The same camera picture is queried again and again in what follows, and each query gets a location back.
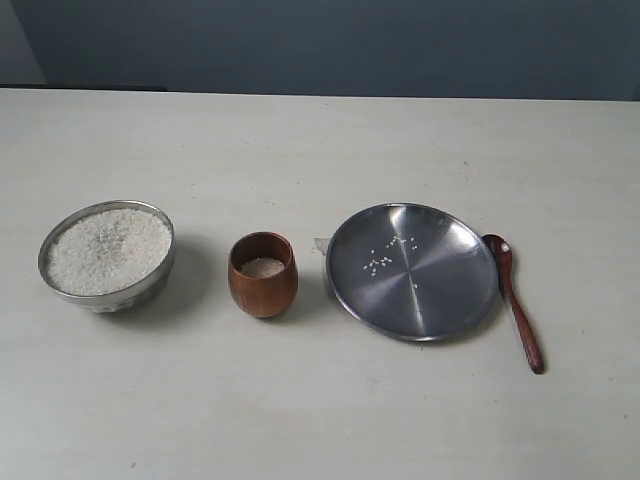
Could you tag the brown wooden cup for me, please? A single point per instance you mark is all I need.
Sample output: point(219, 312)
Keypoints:
point(262, 274)

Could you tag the round steel plate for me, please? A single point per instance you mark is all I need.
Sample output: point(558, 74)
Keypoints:
point(411, 272)

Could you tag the steel bowl of rice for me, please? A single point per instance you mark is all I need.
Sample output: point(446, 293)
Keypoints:
point(109, 257)

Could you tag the red-brown wooden spoon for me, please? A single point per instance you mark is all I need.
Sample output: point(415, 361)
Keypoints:
point(503, 257)

